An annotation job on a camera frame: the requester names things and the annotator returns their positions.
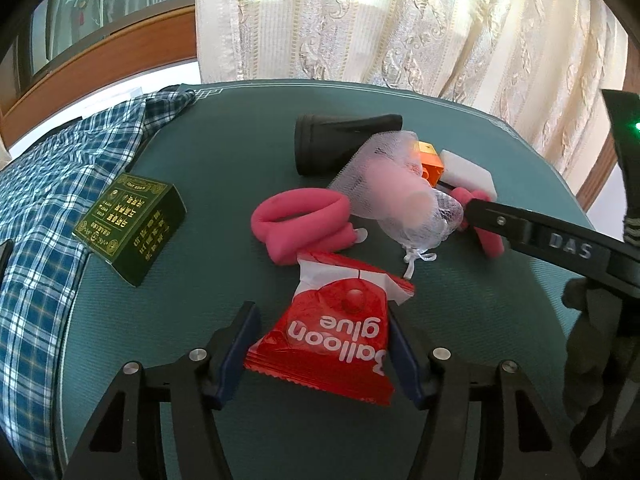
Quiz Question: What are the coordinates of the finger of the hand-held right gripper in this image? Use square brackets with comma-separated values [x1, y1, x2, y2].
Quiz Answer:
[465, 199, 608, 275]

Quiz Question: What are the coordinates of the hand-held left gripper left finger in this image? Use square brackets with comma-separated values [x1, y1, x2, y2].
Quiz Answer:
[62, 301, 262, 480]

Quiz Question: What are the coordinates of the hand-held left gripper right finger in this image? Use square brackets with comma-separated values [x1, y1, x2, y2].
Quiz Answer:
[387, 305, 583, 480]

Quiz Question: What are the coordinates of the pink foam tube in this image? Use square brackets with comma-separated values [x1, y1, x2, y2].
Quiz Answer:
[452, 187, 507, 260]
[251, 187, 357, 266]

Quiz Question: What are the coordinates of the red glue packet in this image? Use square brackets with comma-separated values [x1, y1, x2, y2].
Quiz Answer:
[243, 252, 416, 407]

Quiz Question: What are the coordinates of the white sponge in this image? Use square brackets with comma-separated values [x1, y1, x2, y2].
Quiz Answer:
[439, 149, 497, 201]

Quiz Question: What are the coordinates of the white mesh bag with pink item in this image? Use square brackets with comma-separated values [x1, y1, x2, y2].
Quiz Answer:
[327, 131, 467, 281]

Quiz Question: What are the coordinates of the dark green box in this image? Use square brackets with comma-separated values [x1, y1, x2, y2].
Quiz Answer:
[72, 173, 187, 287]

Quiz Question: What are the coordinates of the person's right hand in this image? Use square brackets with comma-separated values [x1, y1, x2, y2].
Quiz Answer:
[561, 277, 623, 411]

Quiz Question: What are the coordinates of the orange toy block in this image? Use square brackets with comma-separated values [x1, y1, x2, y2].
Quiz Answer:
[417, 141, 446, 188]

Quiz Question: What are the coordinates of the teal table mat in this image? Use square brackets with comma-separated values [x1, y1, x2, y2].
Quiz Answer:
[52, 79, 596, 480]

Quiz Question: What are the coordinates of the black plastic nozzle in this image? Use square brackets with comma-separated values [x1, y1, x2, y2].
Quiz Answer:
[294, 114, 404, 177]

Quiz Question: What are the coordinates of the blue plaid cloth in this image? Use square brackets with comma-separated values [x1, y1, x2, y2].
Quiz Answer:
[0, 85, 197, 480]

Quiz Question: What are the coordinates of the cream patterned curtain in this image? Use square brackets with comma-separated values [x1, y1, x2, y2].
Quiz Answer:
[195, 0, 628, 201]

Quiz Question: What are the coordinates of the window pane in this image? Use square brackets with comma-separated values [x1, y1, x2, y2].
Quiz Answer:
[30, 0, 197, 77]

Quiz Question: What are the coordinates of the wooden door frame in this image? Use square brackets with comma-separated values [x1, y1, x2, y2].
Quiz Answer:
[575, 75, 629, 211]

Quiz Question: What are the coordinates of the wooden window frame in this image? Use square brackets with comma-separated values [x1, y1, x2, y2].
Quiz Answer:
[0, 2, 201, 146]

